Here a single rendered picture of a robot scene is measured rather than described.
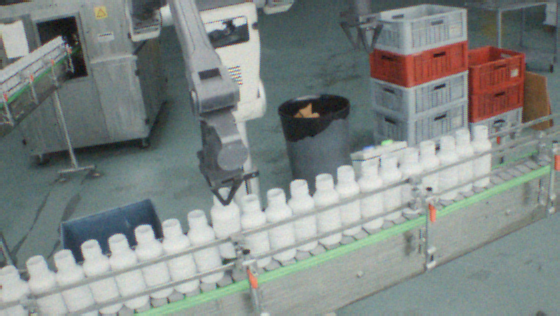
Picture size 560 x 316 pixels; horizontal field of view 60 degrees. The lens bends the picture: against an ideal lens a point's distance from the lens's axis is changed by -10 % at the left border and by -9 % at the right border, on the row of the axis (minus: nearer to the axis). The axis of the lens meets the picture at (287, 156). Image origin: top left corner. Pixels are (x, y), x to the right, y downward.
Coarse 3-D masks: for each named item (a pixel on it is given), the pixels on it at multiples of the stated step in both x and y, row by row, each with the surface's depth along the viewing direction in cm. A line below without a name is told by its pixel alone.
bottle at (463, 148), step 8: (456, 136) 134; (464, 136) 132; (456, 144) 134; (464, 144) 133; (456, 152) 134; (464, 152) 133; (472, 152) 133; (464, 168) 134; (472, 168) 136; (464, 176) 135
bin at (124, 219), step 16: (112, 208) 164; (128, 208) 166; (144, 208) 168; (64, 224) 159; (80, 224) 161; (96, 224) 163; (112, 224) 166; (128, 224) 168; (144, 224) 170; (160, 224) 157; (64, 240) 151; (80, 240) 163; (96, 240) 165; (128, 240) 170; (80, 256) 164
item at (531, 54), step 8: (488, 0) 525; (496, 0) 530; (504, 0) 533; (512, 0) 533; (520, 0) 528; (528, 0) 522; (536, 0) 523; (552, 0) 514; (464, 8) 531; (480, 8) 509; (488, 8) 498; (496, 8) 491; (504, 8) 490; (512, 8) 492; (520, 24) 575; (520, 40) 583; (512, 48) 578; (520, 48) 575; (528, 48) 572; (536, 48) 567; (504, 56) 548; (528, 56) 540; (536, 56) 537; (544, 56) 534; (552, 56) 537; (552, 64) 545
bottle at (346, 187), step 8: (344, 168) 123; (352, 168) 122; (344, 176) 121; (352, 176) 121; (336, 184) 124; (344, 184) 121; (352, 184) 122; (344, 192) 121; (352, 192) 121; (344, 208) 123; (352, 208) 123; (360, 208) 125; (344, 216) 124; (352, 216) 124; (360, 216) 126; (344, 224) 125; (344, 232) 126; (352, 232) 125
